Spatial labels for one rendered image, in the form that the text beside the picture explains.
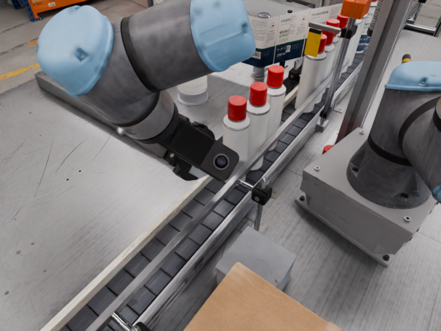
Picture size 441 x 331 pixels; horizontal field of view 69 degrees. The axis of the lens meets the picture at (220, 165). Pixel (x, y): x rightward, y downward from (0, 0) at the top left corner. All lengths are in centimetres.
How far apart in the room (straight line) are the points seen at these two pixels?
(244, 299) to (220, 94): 73
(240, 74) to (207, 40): 77
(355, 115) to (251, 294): 62
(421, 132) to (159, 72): 35
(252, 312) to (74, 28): 29
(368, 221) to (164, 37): 50
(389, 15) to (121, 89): 56
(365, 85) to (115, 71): 61
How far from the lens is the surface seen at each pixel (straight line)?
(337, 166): 70
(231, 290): 31
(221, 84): 101
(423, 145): 50
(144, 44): 31
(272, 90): 68
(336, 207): 68
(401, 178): 62
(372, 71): 79
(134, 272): 60
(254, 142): 66
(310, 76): 85
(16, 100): 121
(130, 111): 36
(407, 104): 55
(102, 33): 31
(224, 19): 29
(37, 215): 81
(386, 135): 59
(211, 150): 43
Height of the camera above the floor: 140
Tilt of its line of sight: 46 degrees down
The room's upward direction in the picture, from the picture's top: straight up
